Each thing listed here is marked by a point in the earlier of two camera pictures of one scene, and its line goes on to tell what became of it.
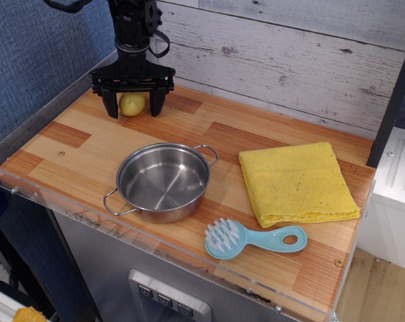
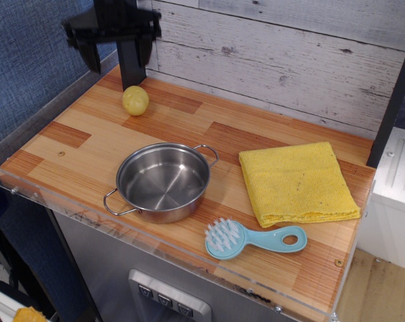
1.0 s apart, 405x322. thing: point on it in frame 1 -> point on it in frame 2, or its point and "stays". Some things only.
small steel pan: x=165 y=182 stays
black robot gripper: x=133 y=72 -> x=113 y=21
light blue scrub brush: x=226 y=239 stays
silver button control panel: x=155 y=300 stays
